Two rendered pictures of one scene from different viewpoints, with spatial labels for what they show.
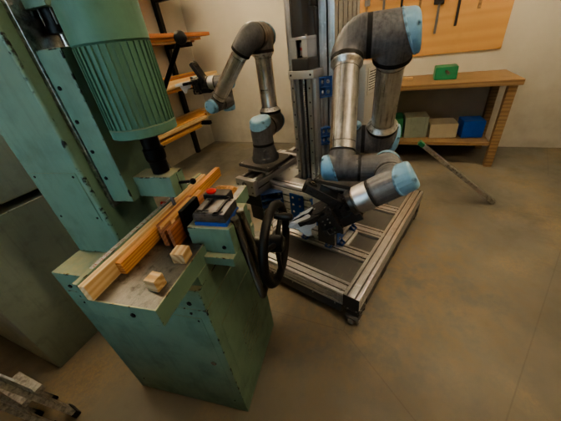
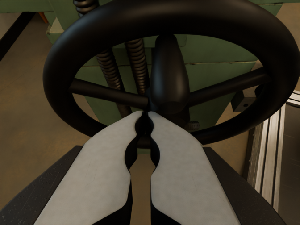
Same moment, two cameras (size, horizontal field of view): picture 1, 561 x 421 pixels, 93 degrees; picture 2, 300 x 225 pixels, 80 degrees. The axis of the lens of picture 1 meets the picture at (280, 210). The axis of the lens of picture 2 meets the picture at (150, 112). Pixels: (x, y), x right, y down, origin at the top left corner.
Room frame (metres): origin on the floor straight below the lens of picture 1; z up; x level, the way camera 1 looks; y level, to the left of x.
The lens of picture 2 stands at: (0.63, -0.08, 1.02)
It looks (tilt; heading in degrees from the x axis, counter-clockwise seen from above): 61 degrees down; 75
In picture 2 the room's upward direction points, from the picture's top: 4 degrees counter-clockwise
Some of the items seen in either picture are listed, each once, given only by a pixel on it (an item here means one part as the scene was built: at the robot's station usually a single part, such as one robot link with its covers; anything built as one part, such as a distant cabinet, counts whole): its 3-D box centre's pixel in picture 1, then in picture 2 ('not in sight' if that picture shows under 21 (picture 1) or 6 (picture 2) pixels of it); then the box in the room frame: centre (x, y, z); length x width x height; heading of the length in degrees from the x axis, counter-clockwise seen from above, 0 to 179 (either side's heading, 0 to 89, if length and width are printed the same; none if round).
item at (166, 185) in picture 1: (161, 184); not in sight; (0.80, 0.37, 1.03); 0.14 x 0.07 x 0.09; 72
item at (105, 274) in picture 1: (161, 220); not in sight; (0.74, 0.39, 0.92); 0.60 x 0.02 x 0.05; 162
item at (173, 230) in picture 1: (194, 215); not in sight; (0.73, 0.28, 0.93); 0.25 x 0.01 x 0.07; 162
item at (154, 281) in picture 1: (155, 281); not in sight; (0.47, 0.32, 0.92); 0.03 x 0.03 x 0.04; 67
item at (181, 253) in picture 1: (181, 254); not in sight; (0.57, 0.28, 0.92); 0.04 x 0.04 x 0.03; 76
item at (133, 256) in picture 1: (182, 207); not in sight; (0.82, 0.34, 0.92); 0.60 x 0.02 x 0.04; 162
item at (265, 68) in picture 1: (266, 83); not in sight; (1.57, -0.02, 1.19); 0.15 x 0.12 x 0.55; 153
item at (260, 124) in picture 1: (261, 129); not in sight; (1.45, 0.04, 0.98); 0.13 x 0.12 x 0.14; 153
